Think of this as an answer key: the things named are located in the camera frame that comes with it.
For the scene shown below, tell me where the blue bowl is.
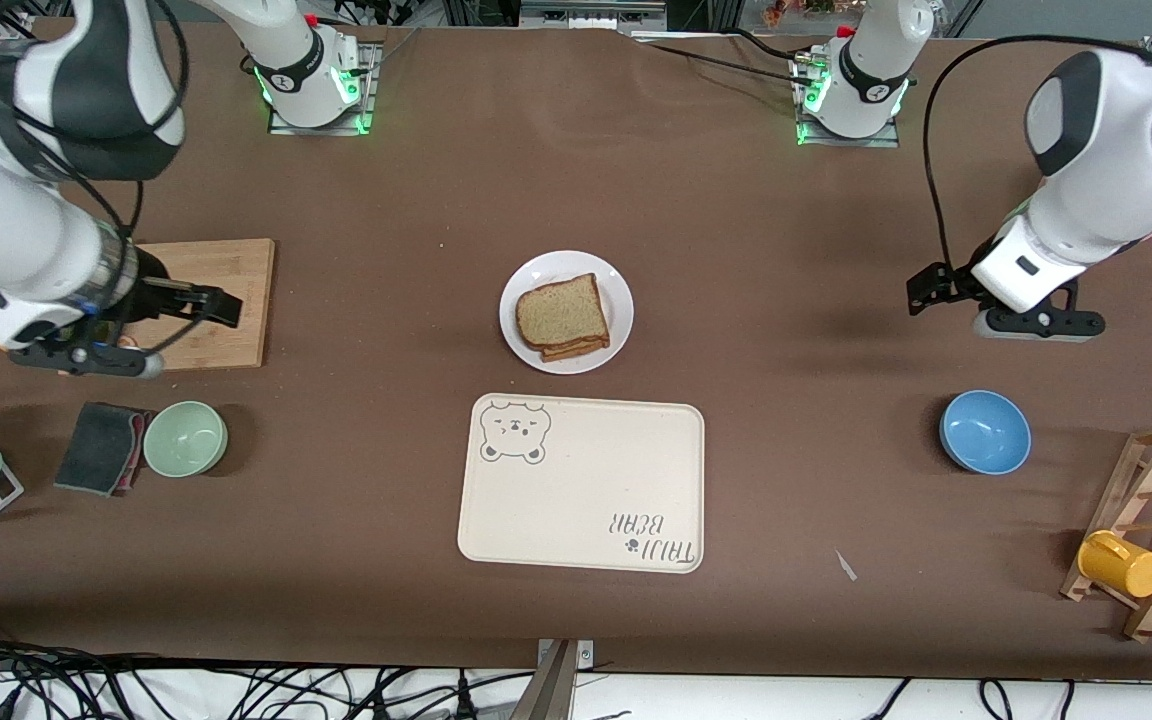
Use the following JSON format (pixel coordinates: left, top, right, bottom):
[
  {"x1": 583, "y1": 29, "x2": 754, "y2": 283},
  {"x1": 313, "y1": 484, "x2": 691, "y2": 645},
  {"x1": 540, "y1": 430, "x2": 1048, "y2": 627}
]
[{"x1": 939, "y1": 390, "x2": 1032, "y2": 476}]

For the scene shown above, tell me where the cream bear print tray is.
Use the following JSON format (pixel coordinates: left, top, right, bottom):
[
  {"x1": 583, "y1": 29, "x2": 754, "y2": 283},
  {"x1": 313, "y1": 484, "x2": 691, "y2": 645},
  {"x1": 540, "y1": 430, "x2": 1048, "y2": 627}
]
[{"x1": 457, "y1": 392, "x2": 706, "y2": 575}]

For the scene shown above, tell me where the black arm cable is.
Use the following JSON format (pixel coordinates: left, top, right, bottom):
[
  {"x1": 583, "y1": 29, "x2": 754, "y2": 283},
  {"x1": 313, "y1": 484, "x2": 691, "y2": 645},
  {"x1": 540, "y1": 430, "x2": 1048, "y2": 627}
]
[
  {"x1": 0, "y1": 0, "x2": 209, "y2": 353},
  {"x1": 922, "y1": 36, "x2": 1152, "y2": 286}
]

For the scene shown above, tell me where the pink folded cloth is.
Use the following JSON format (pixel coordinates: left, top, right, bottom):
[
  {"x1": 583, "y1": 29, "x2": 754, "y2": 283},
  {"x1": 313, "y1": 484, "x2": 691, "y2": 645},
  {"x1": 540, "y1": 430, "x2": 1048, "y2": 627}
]
[{"x1": 116, "y1": 410, "x2": 155, "y2": 497}]

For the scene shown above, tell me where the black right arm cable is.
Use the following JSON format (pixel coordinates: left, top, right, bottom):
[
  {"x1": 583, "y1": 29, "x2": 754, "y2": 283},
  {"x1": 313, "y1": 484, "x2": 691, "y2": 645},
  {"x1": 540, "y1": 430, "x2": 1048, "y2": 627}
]
[{"x1": 0, "y1": 0, "x2": 209, "y2": 353}]

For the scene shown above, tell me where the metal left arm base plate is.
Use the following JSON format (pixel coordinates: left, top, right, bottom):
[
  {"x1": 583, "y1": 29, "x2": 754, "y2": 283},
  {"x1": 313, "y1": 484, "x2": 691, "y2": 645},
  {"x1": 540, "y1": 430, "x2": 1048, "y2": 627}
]
[{"x1": 794, "y1": 50, "x2": 902, "y2": 149}]

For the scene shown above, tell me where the black floor cable bundle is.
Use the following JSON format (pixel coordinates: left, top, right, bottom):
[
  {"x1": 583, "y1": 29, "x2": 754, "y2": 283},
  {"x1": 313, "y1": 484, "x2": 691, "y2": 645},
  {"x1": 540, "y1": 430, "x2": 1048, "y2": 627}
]
[{"x1": 0, "y1": 615, "x2": 537, "y2": 720}]

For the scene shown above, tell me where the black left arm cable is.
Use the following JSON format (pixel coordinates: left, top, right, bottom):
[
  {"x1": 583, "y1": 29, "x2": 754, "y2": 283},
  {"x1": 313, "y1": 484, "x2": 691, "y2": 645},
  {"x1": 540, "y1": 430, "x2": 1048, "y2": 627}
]
[{"x1": 922, "y1": 36, "x2": 1152, "y2": 286}]

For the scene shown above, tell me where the white round plate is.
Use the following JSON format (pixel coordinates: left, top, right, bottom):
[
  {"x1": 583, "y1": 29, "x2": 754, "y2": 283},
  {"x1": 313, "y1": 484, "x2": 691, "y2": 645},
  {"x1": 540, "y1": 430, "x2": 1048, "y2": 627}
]
[{"x1": 499, "y1": 250, "x2": 635, "y2": 376}]

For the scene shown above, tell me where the wooden cutting board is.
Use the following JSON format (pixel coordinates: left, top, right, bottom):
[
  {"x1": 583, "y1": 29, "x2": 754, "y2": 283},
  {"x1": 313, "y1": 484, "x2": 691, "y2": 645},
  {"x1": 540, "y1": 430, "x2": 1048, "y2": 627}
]
[{"x1": 121, "y1": 238, "x2": 276, "y2": 371}]

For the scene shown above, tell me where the pale green bowl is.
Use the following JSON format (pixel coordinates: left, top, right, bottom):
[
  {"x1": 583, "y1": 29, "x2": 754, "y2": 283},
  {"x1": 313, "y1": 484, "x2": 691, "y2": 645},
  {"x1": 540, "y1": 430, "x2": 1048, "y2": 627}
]
[{"x1": 143, "y1": 400, "x2": 229, "y2": 479}]

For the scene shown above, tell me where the black base power cable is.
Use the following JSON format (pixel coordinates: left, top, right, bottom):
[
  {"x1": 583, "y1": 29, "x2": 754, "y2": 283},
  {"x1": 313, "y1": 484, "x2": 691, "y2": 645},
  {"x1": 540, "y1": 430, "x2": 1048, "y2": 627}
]
[{"x1": 636, "y1": 28, "x2": 817, "y2": 86}]

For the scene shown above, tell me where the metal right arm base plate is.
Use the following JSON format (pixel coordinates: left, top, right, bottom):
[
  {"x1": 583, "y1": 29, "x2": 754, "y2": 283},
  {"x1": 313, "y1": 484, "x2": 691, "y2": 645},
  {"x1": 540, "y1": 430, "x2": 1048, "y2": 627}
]
[{"x1": 268, "y1": 40, "x2": 382, "y2": 136}]

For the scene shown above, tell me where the yellow mug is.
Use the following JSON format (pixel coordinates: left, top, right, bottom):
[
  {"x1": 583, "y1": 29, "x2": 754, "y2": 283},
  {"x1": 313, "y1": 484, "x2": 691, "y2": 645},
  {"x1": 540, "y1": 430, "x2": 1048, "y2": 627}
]
[{"x1": 1077, "y1": 530, "x2": 1152, "y2": 599}]

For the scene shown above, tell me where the dark grey folded cloth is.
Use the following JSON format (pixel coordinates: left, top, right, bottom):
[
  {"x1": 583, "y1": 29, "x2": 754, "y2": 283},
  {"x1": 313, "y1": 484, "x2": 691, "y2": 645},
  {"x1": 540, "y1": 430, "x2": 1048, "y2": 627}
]
[{"x1": 54, "y1": 402, "x2": 149, "y2": 495}]

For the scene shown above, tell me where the grey metal box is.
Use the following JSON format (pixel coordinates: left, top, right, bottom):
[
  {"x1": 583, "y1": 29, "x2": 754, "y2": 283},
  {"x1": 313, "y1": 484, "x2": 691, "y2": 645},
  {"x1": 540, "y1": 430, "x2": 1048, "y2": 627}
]
[{"x1": 519, "y1": 0, "x2": 669, "y2": 31}]

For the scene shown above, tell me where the brown bread slice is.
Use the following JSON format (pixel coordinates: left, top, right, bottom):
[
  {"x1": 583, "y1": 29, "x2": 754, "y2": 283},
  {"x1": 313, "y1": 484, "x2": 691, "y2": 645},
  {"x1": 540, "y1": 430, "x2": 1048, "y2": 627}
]
[
  {"x1": 539, "y1": 333, "x2": 611, "y2": 363},
  {"x1": 516, "y1": 273, "x2": 610, "y2": 351}
]

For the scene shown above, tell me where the metal table edge bracket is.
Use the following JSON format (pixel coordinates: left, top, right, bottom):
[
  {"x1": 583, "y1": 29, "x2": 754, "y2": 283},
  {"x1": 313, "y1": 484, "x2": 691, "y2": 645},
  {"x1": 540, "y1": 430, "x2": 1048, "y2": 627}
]
[{"x1": 511, "y1": 638, "x2": 595, "y2": 720}]

